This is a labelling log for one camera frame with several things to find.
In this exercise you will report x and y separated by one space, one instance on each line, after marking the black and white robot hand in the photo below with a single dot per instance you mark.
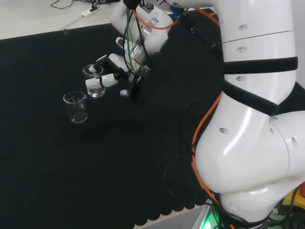
115 63

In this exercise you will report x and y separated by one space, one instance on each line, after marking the clear glass beaker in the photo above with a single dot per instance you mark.
78 117
96 91

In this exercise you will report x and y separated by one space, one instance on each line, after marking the white power strip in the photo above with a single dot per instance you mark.
87 12

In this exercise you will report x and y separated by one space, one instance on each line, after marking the clear tape piece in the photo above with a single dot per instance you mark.
65 31

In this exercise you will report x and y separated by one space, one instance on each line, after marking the black cloth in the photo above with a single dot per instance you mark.
71 167

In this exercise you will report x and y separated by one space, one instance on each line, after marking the yellow stop button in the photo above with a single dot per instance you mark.
294 199

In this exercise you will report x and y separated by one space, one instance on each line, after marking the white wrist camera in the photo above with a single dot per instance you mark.
120 42

